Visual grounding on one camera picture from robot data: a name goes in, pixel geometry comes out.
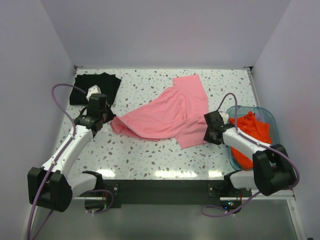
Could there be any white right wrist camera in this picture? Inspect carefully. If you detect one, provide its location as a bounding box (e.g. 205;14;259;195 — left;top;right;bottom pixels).
218;111;229;124

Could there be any aluminium frame rail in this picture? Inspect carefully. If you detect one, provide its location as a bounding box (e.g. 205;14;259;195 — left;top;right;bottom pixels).
73;189;296;201

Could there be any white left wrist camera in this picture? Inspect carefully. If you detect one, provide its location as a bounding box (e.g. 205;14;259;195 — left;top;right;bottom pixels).
86;85;101;101

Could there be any clear blue plastic basket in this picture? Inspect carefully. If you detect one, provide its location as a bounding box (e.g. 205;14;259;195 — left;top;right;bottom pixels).
226;105;280;170

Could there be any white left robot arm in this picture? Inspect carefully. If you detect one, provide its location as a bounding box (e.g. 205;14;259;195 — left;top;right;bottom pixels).
27;93;115;212

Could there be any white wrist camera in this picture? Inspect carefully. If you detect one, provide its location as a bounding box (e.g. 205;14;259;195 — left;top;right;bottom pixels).
218;111;229;124
86;85;101;101

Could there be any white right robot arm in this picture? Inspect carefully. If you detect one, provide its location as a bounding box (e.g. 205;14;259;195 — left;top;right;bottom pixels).
203;110;300;197

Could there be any pink t-shirt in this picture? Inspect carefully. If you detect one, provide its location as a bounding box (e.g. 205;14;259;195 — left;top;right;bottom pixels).
110;74;209;149

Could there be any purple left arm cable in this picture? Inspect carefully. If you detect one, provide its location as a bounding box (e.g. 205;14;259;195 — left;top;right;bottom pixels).
24;83;116;240

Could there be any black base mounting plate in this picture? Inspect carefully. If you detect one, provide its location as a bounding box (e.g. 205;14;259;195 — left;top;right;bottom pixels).
81;179;252;210

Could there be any black folded t-shirt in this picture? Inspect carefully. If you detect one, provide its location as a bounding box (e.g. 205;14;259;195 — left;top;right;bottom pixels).
69;72;122;107

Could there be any orange t-shirt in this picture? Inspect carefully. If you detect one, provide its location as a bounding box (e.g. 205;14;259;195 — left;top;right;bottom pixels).
228;111;273;171

